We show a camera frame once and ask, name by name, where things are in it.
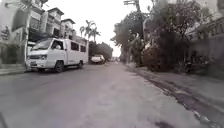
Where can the multi-storey building with balconies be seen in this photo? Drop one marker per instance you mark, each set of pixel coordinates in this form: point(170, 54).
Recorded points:
point(36, 26)

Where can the grey raised kerb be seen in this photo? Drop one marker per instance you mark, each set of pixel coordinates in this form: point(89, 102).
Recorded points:
point(11, 71)

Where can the utility pole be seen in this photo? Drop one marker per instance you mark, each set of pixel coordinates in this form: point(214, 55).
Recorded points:
point(137, 13)

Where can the white van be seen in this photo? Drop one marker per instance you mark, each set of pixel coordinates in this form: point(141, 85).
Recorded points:
point(56, 53)

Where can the row of dark trees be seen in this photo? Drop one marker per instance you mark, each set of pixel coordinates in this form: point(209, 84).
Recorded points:
point(160, 36)

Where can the grey concrete road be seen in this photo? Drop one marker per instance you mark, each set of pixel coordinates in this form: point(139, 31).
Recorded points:
point(100, 96)

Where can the dark wet gutter strip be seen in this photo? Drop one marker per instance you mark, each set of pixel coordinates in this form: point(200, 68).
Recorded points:
point(180, 96)

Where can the palm trees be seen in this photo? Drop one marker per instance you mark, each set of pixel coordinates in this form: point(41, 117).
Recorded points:
point(88, 30)

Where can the grey concrete pavement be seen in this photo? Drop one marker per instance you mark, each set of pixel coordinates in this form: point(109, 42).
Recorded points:
point(193, 85)

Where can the pale pole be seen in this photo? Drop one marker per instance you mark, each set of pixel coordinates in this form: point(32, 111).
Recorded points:
point(26, 36)

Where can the white car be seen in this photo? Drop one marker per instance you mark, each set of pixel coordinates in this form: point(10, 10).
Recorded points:
point(98, 59)

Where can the grey wall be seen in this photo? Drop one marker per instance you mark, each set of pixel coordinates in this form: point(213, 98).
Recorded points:
point(208, 46)

